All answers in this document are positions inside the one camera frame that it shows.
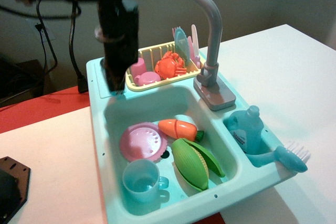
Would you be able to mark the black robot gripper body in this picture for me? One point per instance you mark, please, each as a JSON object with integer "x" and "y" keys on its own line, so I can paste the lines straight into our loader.
{"x": 119, "y": 22}

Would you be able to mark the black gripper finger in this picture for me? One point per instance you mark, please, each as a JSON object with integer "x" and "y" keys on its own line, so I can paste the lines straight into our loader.
{"x": 111, "y": 85}
{"x": 121, "y": 85}

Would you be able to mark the pink upright cup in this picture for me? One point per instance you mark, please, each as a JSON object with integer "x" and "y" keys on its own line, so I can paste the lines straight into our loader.
{"x": 138, "y": 68}

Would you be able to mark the pink lying cup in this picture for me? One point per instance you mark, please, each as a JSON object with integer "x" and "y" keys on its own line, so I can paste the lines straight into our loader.
{"x": 146, "y": 78}

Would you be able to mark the teal toy sink unit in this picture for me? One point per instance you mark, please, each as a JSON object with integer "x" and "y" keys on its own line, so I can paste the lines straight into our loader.
{"x": 165, "y": 157}

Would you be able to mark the yellow dish rack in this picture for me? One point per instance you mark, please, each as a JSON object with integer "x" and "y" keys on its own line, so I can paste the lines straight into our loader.
{"x": 151, "y": 56}

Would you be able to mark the orange toy crab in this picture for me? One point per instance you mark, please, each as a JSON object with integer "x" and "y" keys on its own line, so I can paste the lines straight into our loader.
{"x": 171, "y": 65}

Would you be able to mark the pink toy fork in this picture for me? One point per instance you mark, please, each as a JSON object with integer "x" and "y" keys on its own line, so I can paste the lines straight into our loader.
{"x": 176, "y": 33}

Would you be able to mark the pink toy plate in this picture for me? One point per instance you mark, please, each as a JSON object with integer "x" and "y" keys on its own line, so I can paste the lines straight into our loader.
{"x": 143, "y": 141}

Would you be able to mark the blue plate in rack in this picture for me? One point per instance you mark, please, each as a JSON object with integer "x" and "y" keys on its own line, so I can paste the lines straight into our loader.
{"x": 181, "y": 45}

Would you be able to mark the orange toy carrot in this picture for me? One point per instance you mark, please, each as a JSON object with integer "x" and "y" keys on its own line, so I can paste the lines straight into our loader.
{"x": 180, "y": 129}

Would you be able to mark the pink toy knife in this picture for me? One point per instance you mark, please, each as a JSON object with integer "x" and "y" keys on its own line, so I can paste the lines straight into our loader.
{"x": 195, "y": 40}

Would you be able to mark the pink toy spoon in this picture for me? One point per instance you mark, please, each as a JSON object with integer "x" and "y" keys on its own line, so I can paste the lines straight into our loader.
{"x": 196, "y": 60}

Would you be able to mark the grey toy faucet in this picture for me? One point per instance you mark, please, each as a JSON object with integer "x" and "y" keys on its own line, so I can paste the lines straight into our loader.
{"x": 210, "y": 87}

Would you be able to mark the green toy corn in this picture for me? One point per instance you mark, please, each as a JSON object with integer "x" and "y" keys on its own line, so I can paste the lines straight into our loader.
{"x": 194, "y": 162}

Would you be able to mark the blue dish soap bottle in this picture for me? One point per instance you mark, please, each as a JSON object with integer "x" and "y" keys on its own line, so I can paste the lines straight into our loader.
{"x": 246, "y": 126}

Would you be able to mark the blue dish brush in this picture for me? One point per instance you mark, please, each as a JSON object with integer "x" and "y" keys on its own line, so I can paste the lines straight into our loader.
{"x": 292, "y": 156}

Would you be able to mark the white wall outlet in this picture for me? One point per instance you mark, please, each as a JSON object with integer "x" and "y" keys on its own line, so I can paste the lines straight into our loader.
{"x": 38, "y": 30}

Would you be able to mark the blue mug with handle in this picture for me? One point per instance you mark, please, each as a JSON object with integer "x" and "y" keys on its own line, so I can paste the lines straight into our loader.
{"x": 142, "y": 180}

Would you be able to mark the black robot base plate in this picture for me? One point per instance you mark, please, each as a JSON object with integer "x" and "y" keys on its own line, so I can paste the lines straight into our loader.
{"x": 15, "y": 178}

